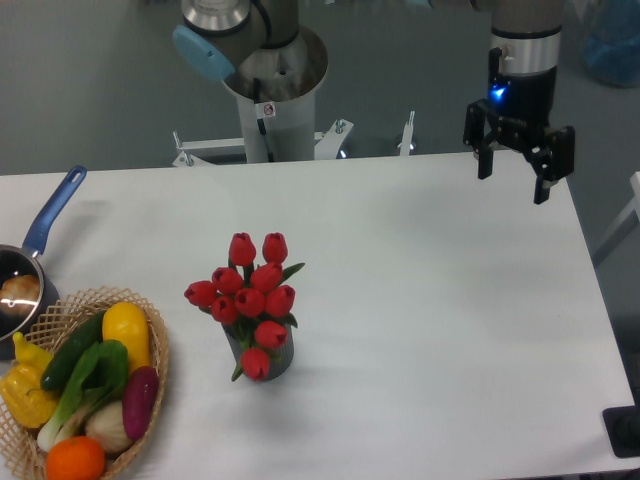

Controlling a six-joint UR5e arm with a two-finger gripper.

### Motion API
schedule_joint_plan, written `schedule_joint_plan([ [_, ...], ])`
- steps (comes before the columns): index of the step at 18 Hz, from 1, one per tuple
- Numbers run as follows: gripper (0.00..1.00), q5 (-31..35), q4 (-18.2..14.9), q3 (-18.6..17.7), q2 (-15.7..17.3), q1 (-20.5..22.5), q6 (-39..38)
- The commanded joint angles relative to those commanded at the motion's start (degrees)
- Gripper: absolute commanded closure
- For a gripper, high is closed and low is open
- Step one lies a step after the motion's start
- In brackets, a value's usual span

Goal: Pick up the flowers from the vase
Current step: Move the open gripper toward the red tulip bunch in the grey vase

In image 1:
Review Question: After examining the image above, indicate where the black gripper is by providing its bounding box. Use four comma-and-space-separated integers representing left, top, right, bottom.
463, 67, 576, 205

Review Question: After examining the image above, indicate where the red tulip bouquet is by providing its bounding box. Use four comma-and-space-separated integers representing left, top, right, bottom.
183, 231, 307, 383

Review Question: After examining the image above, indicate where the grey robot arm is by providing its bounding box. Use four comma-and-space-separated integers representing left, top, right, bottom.
172, 1, 575, 204

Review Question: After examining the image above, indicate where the dark grey ribbed vase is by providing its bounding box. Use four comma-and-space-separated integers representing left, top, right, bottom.
223, 321, 294, 382

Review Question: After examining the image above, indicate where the blue object in background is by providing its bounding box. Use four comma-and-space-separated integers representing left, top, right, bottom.
580, 0, 639, 88

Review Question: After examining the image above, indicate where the black device at table edge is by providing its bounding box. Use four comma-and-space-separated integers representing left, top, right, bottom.
602, 406, 639, 458

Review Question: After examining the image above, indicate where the yellow squash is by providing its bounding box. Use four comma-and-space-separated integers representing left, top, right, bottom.
102, 302, 151, 375

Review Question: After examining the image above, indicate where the purple eggplant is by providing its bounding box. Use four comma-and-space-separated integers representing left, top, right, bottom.
122, 366, 159, 440

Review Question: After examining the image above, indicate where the woven wicker basket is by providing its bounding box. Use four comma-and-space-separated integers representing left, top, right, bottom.
0, 285, 171, 480

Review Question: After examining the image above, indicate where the green bok choy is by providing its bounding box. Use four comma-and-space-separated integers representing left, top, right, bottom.
37, 340, 128, 452

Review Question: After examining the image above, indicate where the beige garlic bulb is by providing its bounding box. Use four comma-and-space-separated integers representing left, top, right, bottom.
84, 400, 134, 455

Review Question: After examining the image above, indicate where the green cucumber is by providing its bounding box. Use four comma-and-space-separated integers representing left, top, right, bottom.
40, 310, 106, 391

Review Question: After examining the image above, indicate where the bread roll in pan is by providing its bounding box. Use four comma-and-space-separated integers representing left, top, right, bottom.
1, 274, 40, 313

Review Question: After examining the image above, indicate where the orange fruit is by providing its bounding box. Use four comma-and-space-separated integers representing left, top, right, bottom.
45, 436, 106, 480

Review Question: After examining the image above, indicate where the yellow bell pepper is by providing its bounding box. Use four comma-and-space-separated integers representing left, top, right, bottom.
1, 332, 60, 429

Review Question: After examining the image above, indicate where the white frame at right edge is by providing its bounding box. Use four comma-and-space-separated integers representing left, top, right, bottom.
591, 171, 639, 268

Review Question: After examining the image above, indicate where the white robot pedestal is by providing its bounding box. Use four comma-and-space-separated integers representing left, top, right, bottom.
171, 24, 417, 169

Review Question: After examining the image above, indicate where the blue handled saucepan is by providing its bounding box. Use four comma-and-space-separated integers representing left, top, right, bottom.
1, 166, 87, 361

